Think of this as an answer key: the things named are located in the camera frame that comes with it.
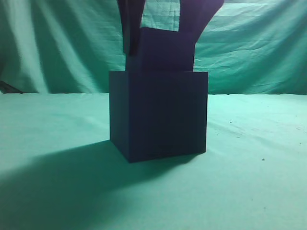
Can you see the green table cloth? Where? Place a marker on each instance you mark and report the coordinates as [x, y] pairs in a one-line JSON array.
[[59, 170]]

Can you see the green backdrop cloth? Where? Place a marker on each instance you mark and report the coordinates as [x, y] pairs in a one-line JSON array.
[[70, 46]]

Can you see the large dark blue groove box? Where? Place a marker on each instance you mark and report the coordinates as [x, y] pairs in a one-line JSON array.
[[158, 114]]

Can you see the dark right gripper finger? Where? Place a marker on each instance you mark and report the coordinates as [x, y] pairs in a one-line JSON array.
[[194, 17]]

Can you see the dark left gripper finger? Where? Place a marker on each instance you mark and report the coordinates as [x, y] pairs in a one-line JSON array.
[[130, 16]]

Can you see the small dark blue cube block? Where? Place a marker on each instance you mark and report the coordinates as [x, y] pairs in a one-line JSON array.
[[162, 50]]

